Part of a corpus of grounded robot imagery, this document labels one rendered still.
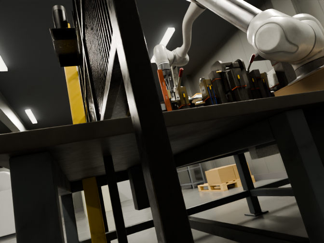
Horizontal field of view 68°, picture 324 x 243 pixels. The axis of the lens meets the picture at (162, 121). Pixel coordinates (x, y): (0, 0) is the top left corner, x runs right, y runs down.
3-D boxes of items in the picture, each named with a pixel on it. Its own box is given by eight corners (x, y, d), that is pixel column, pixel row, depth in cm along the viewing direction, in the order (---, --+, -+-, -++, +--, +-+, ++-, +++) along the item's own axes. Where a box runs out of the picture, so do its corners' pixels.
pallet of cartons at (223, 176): (257, 181, 487) (250, 160, 496) (224, 191, 458) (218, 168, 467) (225, 183, 591) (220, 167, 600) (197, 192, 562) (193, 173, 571)
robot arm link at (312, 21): (341, 54, 103) (320, 9, 106) (325, 52, 92) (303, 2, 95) (303, 72, 115) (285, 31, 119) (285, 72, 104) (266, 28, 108)
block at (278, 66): (303, 117, 159) (280, 57, 169) (313, 114, 152) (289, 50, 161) (291, 120, 156) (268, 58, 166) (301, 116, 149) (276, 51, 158)
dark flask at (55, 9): (70, 39, 142) (66, 13, 145) (69, 31, 135) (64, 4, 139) (56, 39, 139) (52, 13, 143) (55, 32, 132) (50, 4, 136)
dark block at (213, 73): (232, 134, 154) (213, 74, 163) (238, 131, 148) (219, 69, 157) (225, 135, 153) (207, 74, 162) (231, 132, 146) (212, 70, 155)
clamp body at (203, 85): (222, 137, 155) (206, 83, 163) (231, 133, 145) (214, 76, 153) (213, 139, 153) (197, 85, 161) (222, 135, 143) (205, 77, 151)
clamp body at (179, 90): (196, 142, 151) (182, 90, 159) (203, 139, 142) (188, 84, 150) (186, 144, 149) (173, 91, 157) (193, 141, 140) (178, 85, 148)
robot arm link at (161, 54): (161, 60, 168) (176, 61, 176) (156, 40, 171) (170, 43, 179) (153, 67, 177) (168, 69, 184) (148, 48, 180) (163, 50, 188)
